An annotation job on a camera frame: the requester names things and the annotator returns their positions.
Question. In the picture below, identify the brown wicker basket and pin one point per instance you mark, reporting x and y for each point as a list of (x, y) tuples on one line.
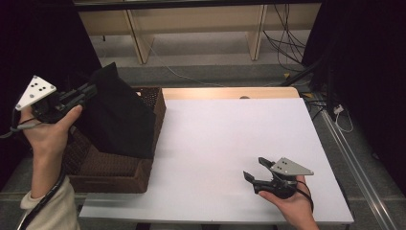
[(105, 172)]

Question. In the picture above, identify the black curtain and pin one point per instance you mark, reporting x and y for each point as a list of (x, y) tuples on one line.
[(367, 64), (32, 32)]

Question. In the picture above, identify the black pants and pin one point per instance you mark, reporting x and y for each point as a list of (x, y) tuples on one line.
[(118, 121)]

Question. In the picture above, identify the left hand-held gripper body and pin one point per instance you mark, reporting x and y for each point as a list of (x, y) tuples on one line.
[(35, 91)]

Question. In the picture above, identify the small yellow floor tape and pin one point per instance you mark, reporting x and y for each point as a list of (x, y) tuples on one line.
[(286, 75)]

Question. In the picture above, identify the light wooden desk frame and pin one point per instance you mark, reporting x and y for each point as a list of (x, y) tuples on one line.
[(191, 19)]

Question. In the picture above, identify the white power adapter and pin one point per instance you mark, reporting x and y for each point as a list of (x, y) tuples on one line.
[(338, 109)]

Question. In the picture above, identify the black stand leg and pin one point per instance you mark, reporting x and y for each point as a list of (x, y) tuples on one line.
[(300, 75)]

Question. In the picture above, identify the white table mat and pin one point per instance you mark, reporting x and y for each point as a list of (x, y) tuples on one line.
[(223, 143)]

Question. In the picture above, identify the grey table grommet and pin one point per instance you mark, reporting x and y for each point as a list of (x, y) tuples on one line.
[(244, 97)]

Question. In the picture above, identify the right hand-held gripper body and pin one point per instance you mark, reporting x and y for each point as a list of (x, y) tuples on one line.
[(292, 167)]

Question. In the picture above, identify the metal floor rail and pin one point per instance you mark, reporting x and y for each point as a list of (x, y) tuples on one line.
[(357, 166)]

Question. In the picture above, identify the person's left hand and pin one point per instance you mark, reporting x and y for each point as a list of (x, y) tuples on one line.
[(48, 137)]

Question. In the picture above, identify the person's right hand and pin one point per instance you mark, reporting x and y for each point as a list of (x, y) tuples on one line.
[(297, 207)]

